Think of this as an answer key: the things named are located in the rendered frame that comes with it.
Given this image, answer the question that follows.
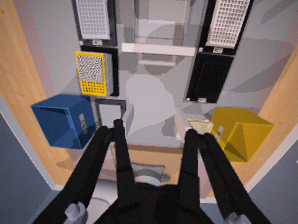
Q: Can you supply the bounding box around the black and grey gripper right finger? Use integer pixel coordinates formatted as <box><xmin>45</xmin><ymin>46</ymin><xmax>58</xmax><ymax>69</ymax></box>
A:
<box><xmin>174</xmin><ymin>107</ymin><xmax>271</xmax><ymax>224</ymax></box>

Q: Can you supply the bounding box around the grey flat work mat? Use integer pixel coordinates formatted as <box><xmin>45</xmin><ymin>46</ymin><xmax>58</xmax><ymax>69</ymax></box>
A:
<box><xmin>28</xmin><ymin>0</ymin><xmax>298</xmax><ymax>146</ymax></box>

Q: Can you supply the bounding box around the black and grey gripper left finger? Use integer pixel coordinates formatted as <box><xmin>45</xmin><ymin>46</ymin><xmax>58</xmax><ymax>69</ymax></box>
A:
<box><xmin>32</xmin><ymin>104</ymin><xmax>145</xmax><ymax>224</ymax></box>

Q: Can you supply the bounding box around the blue open-top bin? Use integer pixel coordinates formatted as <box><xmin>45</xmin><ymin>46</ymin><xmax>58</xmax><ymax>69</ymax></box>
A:
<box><xmin>30</xmin><ymin>94</ymin><xmax>97</xmax><ymax>150</ymax></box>

